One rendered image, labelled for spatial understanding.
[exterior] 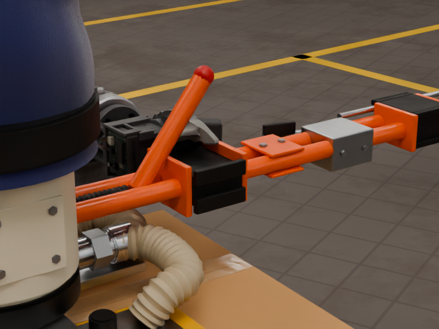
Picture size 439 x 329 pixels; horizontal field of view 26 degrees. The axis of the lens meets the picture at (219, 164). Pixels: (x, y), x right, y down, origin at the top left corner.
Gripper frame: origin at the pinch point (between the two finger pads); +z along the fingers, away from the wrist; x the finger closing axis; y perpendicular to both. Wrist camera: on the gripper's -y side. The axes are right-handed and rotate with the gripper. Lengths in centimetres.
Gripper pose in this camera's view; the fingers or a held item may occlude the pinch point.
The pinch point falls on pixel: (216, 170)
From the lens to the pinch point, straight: 110.5
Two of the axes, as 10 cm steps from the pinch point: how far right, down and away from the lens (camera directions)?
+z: 5.9, 2.7, -7.6
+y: -8.1, 2.1, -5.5
